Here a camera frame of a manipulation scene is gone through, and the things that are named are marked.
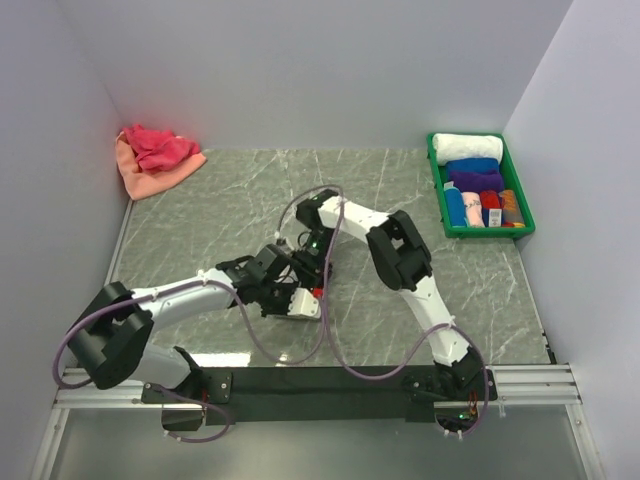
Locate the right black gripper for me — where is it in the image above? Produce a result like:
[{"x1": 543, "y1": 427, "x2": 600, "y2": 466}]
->
[{"x1": 291, "y1": 226, "x2": 340, "y2": 292}]

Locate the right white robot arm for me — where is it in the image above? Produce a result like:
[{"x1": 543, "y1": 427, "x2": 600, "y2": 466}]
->
[{"x1": 288, "y1": 185, "x2": 491, "y2": 402}]

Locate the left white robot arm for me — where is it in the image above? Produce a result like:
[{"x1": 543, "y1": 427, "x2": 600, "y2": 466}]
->
[{"x1": 65, "y1": 244, "x2": 291, "y2": 402}]

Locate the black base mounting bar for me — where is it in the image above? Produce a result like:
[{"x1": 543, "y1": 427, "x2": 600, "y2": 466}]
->
[{"x1": 141, "y1": 365, "x2": 498, "y2": 431}]

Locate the light blue rolled towel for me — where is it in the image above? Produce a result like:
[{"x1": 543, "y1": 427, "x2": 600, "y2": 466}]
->
[{"x1": 444, "y1": 187, "x2": 467, "y2": 227}]

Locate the pink white rolled towel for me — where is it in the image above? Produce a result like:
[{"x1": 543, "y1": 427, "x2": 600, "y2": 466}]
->
[{"x1": 462, "y1": 192, "x2": 485, "y2": 228}]

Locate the salmon orange towel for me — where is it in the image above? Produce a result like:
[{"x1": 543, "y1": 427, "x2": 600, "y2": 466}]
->
[{"x1": 115, "y1": 132, "x2": 207, "y2": 201}]

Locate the purple rolled towel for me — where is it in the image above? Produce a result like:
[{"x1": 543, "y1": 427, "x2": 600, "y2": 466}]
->
[{"x1": 449, "y1": 171, "x2": 505, "y2": 193}]

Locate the red rolled towel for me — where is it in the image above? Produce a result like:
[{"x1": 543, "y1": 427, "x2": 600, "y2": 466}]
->
[{"x1": 480, "y1": 190, "x2": 503, "y2": 228}]

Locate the orange patterned rolled towel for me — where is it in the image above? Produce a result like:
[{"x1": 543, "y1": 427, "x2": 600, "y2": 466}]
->
[{"x1": 499, "y1": 190, "x2": 525, "y2": 228}]

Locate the green plastic bin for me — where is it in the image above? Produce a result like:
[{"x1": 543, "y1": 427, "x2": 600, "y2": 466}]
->
[{"x1": 427, "y1": 133, "x2": 535, "y2": 239}]

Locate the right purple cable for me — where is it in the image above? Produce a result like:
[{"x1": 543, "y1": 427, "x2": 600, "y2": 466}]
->
[{"x1": 275, "y1": 183, "x2": 491, "y2": 439}]

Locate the purple cable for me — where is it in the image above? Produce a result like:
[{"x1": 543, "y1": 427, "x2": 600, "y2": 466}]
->
[
  {"x1": 51, "y1": 277, "x2": 331, "y2": 444},
  {"x1": 275, "y1": 183, "x2": 491, "y2": 439}
]

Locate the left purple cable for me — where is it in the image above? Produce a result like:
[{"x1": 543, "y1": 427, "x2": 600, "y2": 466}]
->
[{"x1": 51, "y1": 277, "x2": 331, "y2": 444}]

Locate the aluminium rail frame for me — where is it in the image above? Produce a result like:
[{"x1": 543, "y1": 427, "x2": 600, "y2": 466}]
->
[{"x1": 29, "y1": 209, "x2": 606, "y2": 480}]

